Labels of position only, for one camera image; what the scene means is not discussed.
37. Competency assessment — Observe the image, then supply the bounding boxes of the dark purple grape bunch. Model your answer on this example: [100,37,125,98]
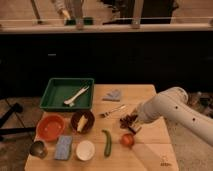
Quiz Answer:
[120,115,137,129]

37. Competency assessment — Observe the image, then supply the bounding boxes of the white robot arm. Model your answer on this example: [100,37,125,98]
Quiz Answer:
[131,87,213,146]

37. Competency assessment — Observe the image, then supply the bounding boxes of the green plastic tray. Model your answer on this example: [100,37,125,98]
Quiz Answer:
[40,78,94,112]

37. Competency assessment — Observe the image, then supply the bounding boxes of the black grey scrub brush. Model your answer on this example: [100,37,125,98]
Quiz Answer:
[127,126,142,135]

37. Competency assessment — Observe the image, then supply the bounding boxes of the red tomato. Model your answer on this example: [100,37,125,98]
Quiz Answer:
[120,133,134,147]

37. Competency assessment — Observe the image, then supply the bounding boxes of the blue grey folded cloth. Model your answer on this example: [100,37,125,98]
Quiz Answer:
[103,89,121,102]

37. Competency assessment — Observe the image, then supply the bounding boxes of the green cucumber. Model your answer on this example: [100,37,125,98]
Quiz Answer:
[102,130,112,157]

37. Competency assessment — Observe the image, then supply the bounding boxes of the dark brown bowl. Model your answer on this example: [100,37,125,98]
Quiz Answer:
[70,110,95,134]

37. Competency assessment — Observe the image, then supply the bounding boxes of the yellow banana piece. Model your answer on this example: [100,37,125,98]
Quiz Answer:
[77,116,88,132]

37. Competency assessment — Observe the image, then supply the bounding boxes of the white plastic utensil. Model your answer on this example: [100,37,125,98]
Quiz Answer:
[64,86,89,107]

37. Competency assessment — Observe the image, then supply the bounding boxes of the blue sponge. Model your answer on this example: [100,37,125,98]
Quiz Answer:
[54,135,72,160]

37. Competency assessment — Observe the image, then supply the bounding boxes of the orange plastic bowl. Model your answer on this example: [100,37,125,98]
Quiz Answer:
[36,115,65,141]

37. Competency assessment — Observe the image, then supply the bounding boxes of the black tripod leg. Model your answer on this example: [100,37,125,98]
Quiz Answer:
[0,103,23,128]

